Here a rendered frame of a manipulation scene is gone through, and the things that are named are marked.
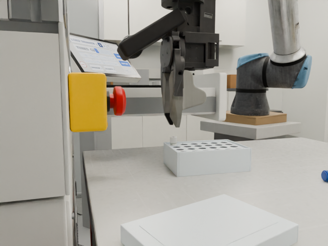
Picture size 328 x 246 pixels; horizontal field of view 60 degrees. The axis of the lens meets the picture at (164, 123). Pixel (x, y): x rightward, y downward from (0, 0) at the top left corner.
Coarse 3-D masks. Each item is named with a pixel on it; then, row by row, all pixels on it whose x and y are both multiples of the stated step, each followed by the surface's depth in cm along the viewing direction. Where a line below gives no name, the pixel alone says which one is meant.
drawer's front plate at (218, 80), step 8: (200, 80) 73; (208, 80) 69; (216, 80) 65; (224, 80) 64; (216, 88) 65; (224, 88) 64; (216, 96) 66; (224, 96) 64; (216, 104) 66; (224, 104) 65; (216, 112) 66; (224, 112) 65; (216, 120) 66; (224, 120) 65
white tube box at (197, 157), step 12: (168, 144) 49; (180, 144) 49; (192, 144) 49; (204, 144) 49; (216, 144) 50; (228, 144) 50; (240, 144) 48; (168, 156) 47; (180, 156) 42; (192, 156) 43; (204, 156) 43; (216, 156) 44; (228, 156) 44; (240, 156) 45; (180, 168) 43; (192, 168) 43; (204, 168) 44; (216, 168) 44; (228, 168) 45; (240, 168) 45
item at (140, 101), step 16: (128, 96) 60; (144, 96) 61; (160, 96) 62; (208, 96) 65; (112, 112) 59; (128, 112) 60; (144, 112) 61; (160, 112) 62; (192, 112) 65; (208, 112) 66
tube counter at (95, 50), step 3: (90, 48) 161; (93, 48) 163; (96, 48) 166; (93, 51) 161; (96, 51) 163; (99, 51) 166; (102, 51) 169; (105, 51) 172; (108, 51) 175; (105, 54) 169; (108, 54) 172; (111, 54) 175
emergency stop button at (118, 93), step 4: (116, 88) 38; (120, 88) 38; (116, 92) 37; (120, 92) 37; (124, 92) 38; (112, 96) 38; (116, 96) 37; (120, 96) 37; (124, 96) 37; (112, 100) 38; (116, 100) 37; (120, 100) 37; (124, 100) 37; (112, 104) 38; (116, 104) 37; (120, 104) 37; (124, 104) 37; (116, 108) 37; (120, 108) 37; (124, 108) 38; (116, 112) 38; (120, 112) 38
